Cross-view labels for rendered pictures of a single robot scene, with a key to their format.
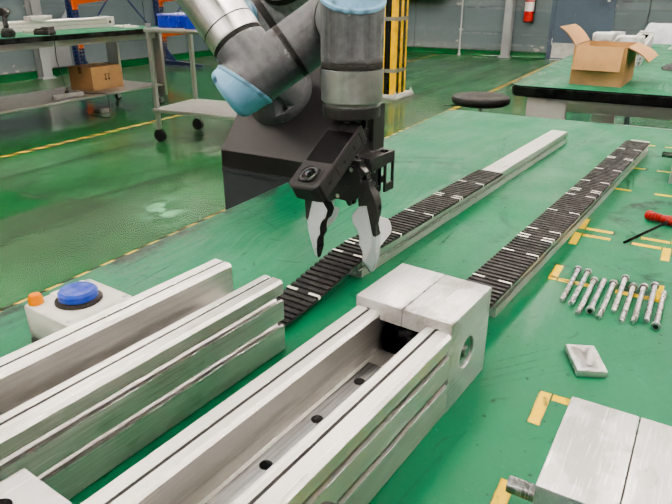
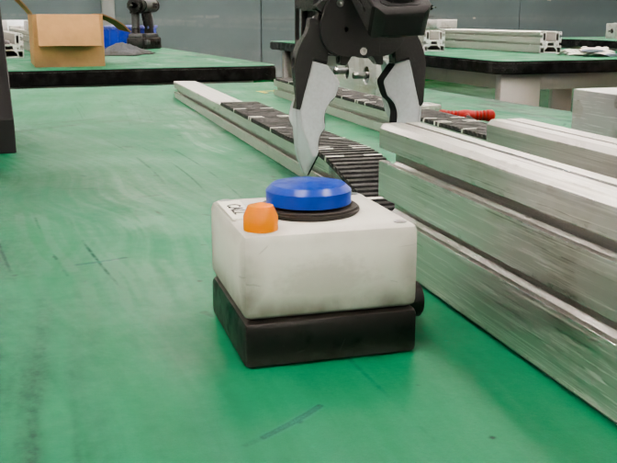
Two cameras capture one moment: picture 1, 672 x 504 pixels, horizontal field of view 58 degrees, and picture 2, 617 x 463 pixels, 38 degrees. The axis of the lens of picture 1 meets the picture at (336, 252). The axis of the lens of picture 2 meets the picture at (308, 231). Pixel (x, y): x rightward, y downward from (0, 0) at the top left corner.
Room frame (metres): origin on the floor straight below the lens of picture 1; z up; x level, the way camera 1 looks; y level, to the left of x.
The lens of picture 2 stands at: (0.31, 0.59, 0.93)
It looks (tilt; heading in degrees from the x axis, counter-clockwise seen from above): 14 degrees down; 309
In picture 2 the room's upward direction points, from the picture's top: straight up
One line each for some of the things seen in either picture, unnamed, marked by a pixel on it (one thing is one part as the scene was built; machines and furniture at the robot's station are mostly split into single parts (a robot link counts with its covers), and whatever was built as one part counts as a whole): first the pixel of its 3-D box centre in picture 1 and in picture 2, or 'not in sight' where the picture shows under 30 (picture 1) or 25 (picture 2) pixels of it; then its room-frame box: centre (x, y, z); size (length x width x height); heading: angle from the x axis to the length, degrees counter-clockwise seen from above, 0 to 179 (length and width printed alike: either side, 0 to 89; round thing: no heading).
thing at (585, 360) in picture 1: (585, 360); not in sight; (0.54, -0.26, 0.78); 0.05 x 0.03 x 0.01; 174
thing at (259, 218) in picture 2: (35, 297); (260, 215); (0.57, 0.31, 0.85); 0.01 x 0.01 x 0.01
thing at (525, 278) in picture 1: (586, 198); (369, 112); (1.05, -0.45, 0.79); 0.96 x 0.04 x 0.03; 145
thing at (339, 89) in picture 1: (349, 87); not in sight; (0.76, -0.02, 1.03); 0.08 x 0.08 x 0.05
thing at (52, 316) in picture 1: (88, 325); (325, 267); (0.57, 0.26, 0.81); 0.10 x 0.08 x 0.06; 55
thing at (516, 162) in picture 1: (485, 181); (237, 117); (1.15, -0.29, 0.79); 0.96 x 0.04 x 0.03; 145
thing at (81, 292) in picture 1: (78, 296); (308, 202); (0.57, 0.27, 0.84); 0.04 x 0.04 x 0.02
